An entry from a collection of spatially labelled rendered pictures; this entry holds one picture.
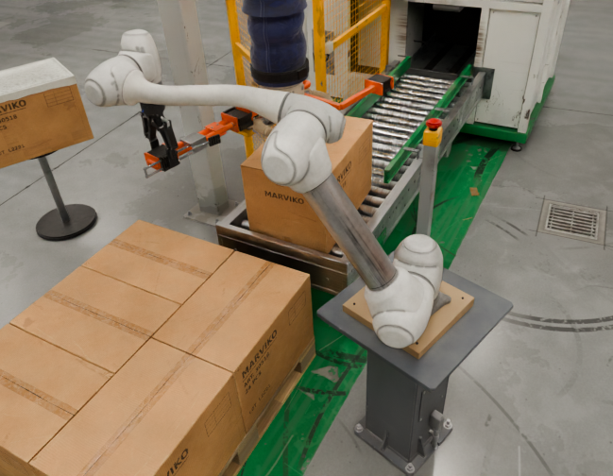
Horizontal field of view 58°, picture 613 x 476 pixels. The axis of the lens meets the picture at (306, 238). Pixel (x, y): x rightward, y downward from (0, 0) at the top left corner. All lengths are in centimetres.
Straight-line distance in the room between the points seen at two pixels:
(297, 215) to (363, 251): 93
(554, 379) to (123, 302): 199
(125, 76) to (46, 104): 194
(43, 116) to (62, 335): 154
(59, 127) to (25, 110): 21
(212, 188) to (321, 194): 225
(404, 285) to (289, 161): 52
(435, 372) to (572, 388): 118
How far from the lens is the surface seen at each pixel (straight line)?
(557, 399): 285
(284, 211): 248
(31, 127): 360
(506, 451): 263
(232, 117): 210
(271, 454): 255
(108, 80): 165
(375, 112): 383
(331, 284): 253
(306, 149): 142
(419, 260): 177
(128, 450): 203
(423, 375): 183
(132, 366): 224
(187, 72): 336
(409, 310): 165
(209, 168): 361
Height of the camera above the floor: 218
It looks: 38 degrees down
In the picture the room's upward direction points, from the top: 4 degrees counter-clockwise
